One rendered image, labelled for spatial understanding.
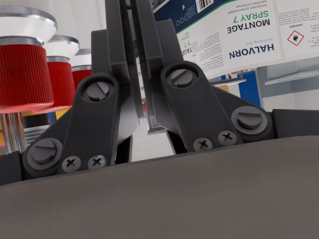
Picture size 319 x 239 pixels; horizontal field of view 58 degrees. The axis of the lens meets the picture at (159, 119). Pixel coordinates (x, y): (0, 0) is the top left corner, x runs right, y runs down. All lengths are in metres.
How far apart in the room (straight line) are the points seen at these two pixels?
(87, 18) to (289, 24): 0.25
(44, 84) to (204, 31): 0.29
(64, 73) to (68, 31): 0.03
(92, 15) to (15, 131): 0.15
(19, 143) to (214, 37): 0.27
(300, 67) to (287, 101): 6.69
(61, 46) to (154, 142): 7.70
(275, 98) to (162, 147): 3.46
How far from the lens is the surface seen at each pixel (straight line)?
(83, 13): 0.27
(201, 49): 0.43
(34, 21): 0.17
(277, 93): 8.75
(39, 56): 0.17
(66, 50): 0.22
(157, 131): 0.59
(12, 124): 0.32
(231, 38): 0.38
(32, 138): 0.42
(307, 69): 2.22
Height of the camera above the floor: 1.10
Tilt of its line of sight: 1 degrees up
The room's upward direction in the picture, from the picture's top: 170 degrees clockwise
